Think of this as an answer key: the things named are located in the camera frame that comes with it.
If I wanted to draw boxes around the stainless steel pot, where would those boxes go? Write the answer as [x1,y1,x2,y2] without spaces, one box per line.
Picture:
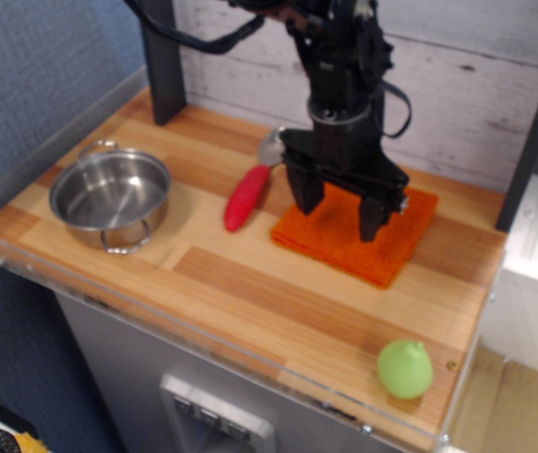
[49,140,172,255]

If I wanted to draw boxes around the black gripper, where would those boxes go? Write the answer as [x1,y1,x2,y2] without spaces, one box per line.
[281,120,409,243]

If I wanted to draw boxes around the white side appliance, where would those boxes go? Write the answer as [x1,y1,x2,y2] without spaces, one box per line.
[480,176,538,371]

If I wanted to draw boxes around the black braided cable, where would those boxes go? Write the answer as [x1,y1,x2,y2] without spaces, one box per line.
[122,0,265,56]

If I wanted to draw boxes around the silver button control panel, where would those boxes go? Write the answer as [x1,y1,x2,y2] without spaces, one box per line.
[160,374,277,452]

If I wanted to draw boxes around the grey cabinet front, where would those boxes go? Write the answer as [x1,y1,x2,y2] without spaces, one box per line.
[54,288,407,453]

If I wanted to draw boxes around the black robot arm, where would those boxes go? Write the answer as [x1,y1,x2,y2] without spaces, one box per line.
[236,1,409,242]

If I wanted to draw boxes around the orange towel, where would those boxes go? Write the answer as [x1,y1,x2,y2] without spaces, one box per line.
[271,184,438,289]

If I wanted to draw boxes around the dark grey left post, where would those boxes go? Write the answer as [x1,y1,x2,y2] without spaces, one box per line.
[141,0,187,126]

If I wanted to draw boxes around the green toy pear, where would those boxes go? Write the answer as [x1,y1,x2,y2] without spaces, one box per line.
[377,340,434,399]

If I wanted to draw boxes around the red handled metal spoon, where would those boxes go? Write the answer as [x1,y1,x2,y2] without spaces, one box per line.
[224,126,286,232]

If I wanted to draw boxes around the yellow object bottom left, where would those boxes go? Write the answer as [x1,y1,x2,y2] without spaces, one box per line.
[14,432,50,453]

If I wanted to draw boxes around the clear acrylic counter guard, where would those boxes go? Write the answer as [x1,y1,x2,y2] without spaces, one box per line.
[0,71,505,452]

